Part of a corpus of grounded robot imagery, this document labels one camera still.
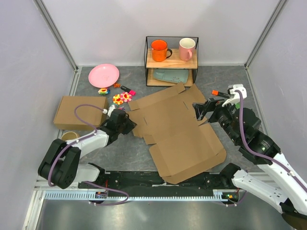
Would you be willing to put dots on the orange black highlighter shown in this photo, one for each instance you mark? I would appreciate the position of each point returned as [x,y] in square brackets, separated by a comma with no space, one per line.
[220,94]

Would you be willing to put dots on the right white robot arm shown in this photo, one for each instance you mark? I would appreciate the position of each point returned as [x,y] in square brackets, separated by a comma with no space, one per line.
[242,126]

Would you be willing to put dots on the light green tray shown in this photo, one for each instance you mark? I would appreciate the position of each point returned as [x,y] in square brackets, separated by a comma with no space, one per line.
[171,75]

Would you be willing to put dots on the closed brown cardboard box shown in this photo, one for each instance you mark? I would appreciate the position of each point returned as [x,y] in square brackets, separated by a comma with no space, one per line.
[73,108]

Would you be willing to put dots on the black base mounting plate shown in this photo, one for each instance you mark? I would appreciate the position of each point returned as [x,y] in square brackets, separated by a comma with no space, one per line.
[138,183]

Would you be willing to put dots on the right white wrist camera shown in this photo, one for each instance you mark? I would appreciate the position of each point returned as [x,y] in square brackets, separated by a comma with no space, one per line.
[235,90]

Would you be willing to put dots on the brown cardboard box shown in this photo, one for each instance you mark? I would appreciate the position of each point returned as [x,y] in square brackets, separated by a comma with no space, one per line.
[180,145]
[73,108]

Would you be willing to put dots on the black wire wooden shelf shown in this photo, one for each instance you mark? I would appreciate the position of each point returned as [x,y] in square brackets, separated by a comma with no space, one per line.
[173,62]

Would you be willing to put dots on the pink flower toy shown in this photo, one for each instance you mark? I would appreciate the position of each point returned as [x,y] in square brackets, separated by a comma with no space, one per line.
[126,97]

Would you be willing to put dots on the orange mug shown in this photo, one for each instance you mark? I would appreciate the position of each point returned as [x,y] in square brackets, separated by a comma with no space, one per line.
[160,50]

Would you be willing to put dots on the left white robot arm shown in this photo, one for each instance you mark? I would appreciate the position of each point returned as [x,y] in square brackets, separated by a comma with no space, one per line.
[61,164]

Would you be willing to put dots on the pink mug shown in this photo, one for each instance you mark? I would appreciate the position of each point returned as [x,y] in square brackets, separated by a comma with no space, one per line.
[186,48]

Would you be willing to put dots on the pink plate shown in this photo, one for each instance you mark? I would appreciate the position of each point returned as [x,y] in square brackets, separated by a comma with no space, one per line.
[103,75]

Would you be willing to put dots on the pink black highlighter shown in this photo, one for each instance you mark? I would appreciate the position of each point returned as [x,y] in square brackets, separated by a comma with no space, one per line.
[128,90]

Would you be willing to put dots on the beige cup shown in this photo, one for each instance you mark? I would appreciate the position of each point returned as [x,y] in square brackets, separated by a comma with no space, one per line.
[70,135]

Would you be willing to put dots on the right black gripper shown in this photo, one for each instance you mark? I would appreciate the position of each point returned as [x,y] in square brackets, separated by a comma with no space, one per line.
[210,105]

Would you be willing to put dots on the small orange flower toy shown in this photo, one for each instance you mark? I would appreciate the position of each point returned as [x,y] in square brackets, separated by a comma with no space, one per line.
[116,85]

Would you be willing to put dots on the grey slotted cable duct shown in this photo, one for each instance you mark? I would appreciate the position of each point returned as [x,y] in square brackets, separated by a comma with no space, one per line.
[94,195]

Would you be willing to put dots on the orange yellow flower toy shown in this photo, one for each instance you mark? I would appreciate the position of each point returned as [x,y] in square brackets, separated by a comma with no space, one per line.
[117,99]

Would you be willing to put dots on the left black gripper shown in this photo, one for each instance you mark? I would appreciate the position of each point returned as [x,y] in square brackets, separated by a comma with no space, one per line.
[131,125]

